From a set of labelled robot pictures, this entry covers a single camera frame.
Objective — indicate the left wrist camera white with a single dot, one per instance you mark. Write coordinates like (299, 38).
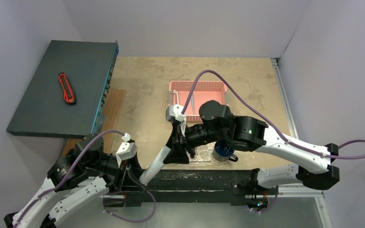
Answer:
(126, 150)

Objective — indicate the dark blue cup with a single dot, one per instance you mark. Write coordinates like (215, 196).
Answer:
(222, 152)

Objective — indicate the pink plastic basket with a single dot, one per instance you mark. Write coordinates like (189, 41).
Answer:
(203, 92)

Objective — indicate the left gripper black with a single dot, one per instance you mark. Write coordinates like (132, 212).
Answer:
(128, 175)

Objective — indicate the dark grey network switch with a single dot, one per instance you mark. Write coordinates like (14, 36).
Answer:
(42, 111)

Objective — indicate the red utility knife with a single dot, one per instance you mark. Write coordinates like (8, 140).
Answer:
(68, 93)

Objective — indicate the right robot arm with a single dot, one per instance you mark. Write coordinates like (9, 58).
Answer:
(309, 164)

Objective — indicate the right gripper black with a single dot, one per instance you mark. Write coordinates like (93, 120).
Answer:
(176, 138)

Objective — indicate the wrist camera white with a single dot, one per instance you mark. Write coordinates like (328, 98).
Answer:
(126, 150)
(174, 113)

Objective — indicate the aluminium frame rail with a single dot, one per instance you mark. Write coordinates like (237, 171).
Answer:
(297, 190)

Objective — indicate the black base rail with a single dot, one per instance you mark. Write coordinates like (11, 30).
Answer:
(236, 188)

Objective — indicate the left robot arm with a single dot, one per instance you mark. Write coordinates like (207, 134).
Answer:
(85, 173)

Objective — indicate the clear textured oval tray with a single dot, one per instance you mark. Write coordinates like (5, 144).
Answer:
(204, 157)

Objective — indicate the white toothbrush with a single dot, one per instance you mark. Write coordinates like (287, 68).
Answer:
(176, 97)

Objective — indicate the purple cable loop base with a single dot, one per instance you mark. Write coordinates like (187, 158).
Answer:
(124, 200)

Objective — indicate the grey toothbrush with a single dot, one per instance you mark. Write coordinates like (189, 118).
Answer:
(192, 105)

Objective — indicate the red cap toothpaste tube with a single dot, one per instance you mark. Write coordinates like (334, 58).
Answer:
(155, 166)

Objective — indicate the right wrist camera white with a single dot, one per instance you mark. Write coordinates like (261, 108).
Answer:
(174, 113)

